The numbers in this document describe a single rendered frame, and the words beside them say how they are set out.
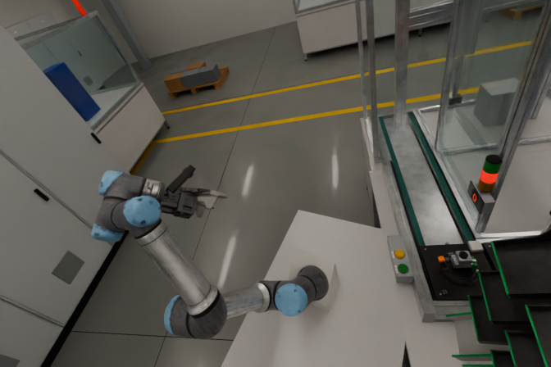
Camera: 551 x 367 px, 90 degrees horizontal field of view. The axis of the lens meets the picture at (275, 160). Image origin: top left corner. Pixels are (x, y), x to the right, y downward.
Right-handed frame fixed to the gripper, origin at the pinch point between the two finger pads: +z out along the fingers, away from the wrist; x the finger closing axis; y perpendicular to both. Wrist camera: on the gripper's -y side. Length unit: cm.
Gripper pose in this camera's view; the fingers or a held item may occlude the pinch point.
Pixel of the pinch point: (220, 201)
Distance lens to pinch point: 96.7
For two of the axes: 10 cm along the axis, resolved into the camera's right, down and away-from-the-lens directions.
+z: 8.8, 2.7, 4.0
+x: 4.8, -3.8, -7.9
